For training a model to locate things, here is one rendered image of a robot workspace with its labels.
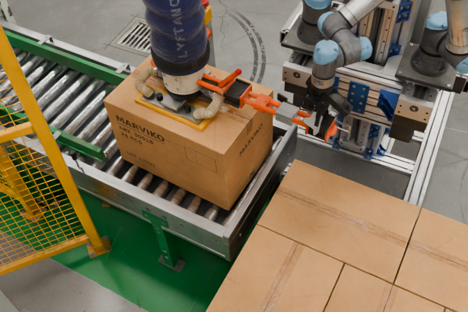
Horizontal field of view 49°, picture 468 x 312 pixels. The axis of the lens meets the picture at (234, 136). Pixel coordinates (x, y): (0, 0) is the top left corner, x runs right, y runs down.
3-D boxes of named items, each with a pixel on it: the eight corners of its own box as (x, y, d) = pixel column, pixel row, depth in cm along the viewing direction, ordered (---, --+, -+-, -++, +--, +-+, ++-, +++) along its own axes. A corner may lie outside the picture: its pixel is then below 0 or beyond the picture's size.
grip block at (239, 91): (221, 102, 200) (221, 91, 196) (235, 87, 206) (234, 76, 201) (240, 110, 197) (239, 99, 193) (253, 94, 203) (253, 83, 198)
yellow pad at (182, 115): (134, 102, 217) (131, 94, 213) (148, 88, 222) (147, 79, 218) (202, 132, 204) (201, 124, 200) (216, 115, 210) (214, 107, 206)
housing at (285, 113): (274, 120, 193) (274, 112, 190) (283, 108, 197) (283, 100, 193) (291, 127, 191) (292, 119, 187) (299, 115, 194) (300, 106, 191)
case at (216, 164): (122, 159, 248) (102, 99, 218) (170, 106, 270) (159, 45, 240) (228, 211, 227) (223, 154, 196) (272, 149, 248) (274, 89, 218)
